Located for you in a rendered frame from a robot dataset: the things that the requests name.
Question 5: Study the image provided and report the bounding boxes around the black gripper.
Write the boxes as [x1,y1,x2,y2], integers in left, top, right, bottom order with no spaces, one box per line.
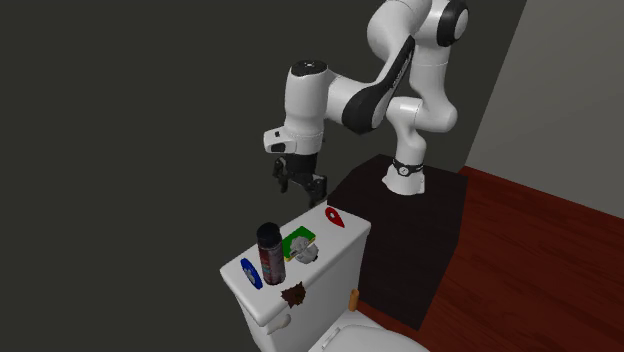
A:
[271,152,328,209]

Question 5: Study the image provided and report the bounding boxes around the dark robot stand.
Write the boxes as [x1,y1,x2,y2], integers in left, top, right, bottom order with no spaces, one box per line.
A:
[326,153,470,332]

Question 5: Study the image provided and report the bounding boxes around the red teardrop-shaped object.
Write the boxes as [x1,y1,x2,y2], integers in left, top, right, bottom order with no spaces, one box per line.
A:
[324,206,346,229]

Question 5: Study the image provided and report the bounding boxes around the dark spray can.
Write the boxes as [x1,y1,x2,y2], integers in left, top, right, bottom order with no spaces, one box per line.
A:
[256,222,287,286]

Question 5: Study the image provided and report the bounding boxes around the brown leaf-shaped object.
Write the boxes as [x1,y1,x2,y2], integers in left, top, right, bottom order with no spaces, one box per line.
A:
[280,281,308,309]

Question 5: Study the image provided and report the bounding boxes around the blue and white disc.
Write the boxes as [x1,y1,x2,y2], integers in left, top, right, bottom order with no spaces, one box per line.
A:
[239,257,264,291]

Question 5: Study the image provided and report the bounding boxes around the grey crumpled figure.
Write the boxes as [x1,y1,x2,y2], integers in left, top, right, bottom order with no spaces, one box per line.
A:
[289,236,320,265]

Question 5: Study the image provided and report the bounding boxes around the white toilet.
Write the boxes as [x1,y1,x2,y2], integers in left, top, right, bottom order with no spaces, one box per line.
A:
[219,200,431,352]

